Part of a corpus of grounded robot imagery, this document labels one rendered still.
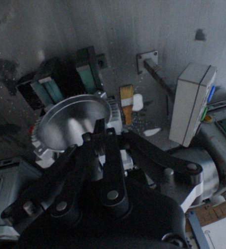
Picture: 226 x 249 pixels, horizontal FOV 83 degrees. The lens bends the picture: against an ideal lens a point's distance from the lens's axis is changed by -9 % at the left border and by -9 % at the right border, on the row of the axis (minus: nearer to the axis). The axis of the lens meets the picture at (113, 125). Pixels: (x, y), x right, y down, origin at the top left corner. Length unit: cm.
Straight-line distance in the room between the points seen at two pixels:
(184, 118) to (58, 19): 38
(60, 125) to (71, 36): 24
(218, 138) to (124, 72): 46
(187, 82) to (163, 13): 28
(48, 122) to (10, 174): 51
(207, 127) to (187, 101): 44
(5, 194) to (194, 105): 77
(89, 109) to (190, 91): 24
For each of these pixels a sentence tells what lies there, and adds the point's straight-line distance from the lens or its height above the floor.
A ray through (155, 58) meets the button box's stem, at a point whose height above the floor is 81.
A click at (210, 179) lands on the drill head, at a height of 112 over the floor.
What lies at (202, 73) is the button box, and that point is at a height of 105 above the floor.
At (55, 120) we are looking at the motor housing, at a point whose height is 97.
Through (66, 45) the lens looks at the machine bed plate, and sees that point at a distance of 45.
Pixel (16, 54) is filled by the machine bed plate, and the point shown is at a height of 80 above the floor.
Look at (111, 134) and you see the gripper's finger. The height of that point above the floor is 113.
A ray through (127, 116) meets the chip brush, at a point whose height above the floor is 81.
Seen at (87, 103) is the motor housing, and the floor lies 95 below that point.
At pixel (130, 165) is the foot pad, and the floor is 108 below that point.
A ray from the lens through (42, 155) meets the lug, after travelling 27.
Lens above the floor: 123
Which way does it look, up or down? 43 degrees down
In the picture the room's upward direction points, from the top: 166 degrees clockwise
